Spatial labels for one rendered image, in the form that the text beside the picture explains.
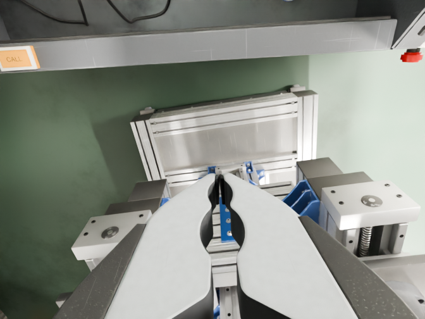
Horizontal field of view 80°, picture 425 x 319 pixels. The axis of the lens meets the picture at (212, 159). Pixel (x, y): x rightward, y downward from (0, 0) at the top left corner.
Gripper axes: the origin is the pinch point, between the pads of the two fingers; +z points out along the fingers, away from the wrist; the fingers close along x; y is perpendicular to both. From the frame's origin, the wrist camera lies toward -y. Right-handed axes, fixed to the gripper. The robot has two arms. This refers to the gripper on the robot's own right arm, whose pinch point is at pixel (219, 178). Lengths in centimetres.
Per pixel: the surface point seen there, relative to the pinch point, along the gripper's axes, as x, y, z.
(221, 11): 1.9, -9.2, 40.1
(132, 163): -51, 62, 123
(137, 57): -10.7, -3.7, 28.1
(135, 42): -10.7, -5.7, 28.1
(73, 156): -84, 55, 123
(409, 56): 38, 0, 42
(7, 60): -28.5, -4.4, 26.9
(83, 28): -22.8, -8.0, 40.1
